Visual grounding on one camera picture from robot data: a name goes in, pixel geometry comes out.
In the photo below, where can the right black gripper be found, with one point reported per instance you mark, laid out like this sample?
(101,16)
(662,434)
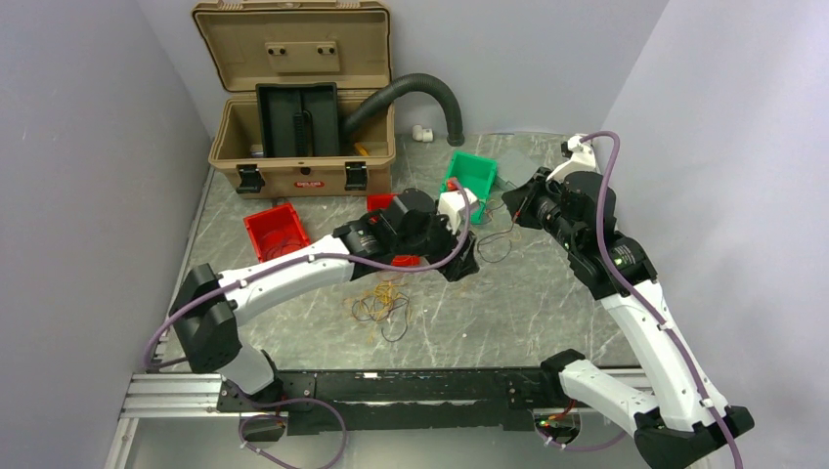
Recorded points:
(520,202)

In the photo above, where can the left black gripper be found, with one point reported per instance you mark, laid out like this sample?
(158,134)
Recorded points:
(464,263)

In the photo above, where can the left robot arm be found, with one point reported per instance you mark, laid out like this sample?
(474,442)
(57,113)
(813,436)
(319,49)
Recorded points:
(210,307)

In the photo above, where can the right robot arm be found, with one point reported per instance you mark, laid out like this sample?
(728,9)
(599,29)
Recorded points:
(683,417)

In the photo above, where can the grey plastic case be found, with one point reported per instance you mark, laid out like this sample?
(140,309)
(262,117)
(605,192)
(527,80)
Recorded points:
(514,169)

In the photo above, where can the green plastic bin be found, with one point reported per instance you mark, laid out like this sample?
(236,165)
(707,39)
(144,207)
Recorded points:
(475,173)

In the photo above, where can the red bin centre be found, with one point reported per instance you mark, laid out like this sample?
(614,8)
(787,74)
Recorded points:
(382,201)

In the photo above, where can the red bin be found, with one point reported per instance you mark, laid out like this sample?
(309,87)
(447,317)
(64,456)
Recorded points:
(382,201)
(276,232)

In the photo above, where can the white pipe fitting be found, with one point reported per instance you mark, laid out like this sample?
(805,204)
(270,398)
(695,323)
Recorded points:
(421,134)

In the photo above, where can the yellow tool in toolbox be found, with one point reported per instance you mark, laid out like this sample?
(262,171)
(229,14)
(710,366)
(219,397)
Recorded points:
(360,150)

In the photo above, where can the red bin left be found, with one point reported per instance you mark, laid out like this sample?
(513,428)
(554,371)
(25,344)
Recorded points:
(276,232)

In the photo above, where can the black toolbox tray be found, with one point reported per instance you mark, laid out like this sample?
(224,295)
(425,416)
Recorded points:
(299,120)

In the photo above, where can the tan open toolbox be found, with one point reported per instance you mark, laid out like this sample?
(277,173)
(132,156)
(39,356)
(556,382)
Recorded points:
(294,70)

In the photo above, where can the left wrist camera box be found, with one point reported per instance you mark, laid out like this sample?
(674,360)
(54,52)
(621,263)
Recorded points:
(452,205)

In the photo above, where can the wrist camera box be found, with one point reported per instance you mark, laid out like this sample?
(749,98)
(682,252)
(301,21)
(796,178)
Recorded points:
(579,156)
(452,205)

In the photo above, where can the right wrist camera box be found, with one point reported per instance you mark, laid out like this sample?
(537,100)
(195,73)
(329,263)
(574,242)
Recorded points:
(579,156)

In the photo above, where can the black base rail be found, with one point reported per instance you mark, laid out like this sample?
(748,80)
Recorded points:
(316,401)

